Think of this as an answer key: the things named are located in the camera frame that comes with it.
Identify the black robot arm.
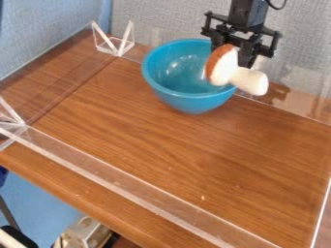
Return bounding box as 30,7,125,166
200,0,281,68

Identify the clear acrylic corner bracket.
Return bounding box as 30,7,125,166
90,21,136,57

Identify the grey metal box under table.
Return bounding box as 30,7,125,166
53,216,112,248

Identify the black cable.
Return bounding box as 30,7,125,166
264,0,289,11

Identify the clear acrylic front barrier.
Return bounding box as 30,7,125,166
0,97,280,248

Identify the clear acrylic barrier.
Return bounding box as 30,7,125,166
124,45,331,125
0,97,280,248

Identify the blue bowl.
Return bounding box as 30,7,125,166
142,39,236,114

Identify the brown white plush mushroom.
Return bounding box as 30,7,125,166
204,44,269,96

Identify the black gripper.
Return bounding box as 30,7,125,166
200,11,281,69

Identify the clear acrylic back barrier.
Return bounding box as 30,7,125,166
124,45,331,125

